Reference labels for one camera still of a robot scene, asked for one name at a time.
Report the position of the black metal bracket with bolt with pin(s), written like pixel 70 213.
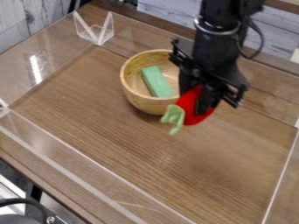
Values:
pixel 40 213

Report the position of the wooden bowl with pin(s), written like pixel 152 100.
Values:
pixel 134 89

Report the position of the green rectangular block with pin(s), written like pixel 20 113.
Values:
pixel 156 82

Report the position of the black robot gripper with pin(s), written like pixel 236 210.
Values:
pixel 206 62

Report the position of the clear acrylic table barrier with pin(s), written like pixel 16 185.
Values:
pixel 128 173

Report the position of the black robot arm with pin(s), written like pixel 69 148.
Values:
pixel 224 12

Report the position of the red plush tomato toy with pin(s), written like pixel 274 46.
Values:
pixel 180 114

